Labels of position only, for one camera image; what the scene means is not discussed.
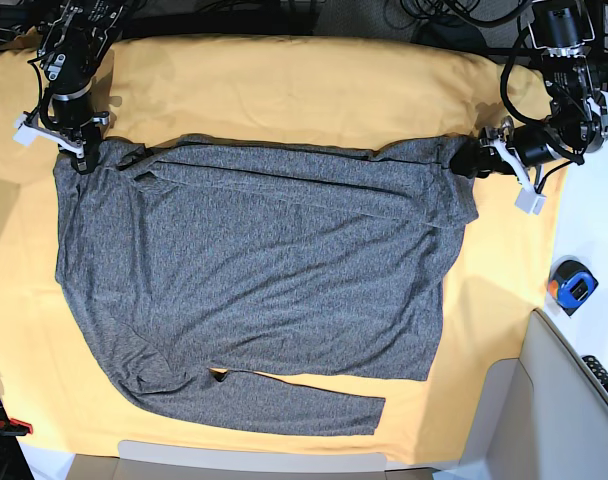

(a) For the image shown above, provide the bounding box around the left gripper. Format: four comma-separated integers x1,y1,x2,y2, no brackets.
449,117,532,188

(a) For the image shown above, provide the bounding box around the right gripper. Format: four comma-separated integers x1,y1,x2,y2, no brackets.
31,112,110,174

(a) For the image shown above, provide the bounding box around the grey long-sleeve shirt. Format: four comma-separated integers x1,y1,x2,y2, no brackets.
54,136,478,436

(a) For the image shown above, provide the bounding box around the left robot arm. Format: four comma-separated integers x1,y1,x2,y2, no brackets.
450,1,608,194

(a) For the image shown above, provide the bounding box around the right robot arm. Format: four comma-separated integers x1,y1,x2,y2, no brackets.
14,1,141,175

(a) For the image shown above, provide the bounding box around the blue black tape measure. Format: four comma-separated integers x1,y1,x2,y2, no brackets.
547,258,599,316

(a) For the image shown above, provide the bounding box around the yellow table cloth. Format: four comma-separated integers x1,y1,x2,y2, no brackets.
0,36,565,465

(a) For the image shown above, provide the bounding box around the red black clamp left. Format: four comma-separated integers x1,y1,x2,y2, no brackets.
0,419,33,437

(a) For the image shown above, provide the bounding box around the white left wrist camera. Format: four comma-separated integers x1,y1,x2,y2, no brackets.
515,188,546,215

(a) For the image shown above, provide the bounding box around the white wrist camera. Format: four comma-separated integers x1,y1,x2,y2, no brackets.
13,112,36,147
515,188,546,215

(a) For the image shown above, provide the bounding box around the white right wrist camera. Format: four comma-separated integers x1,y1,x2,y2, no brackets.
13,112,36,147

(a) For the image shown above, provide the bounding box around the black textured handle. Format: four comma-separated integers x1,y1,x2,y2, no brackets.
582,355,608,393

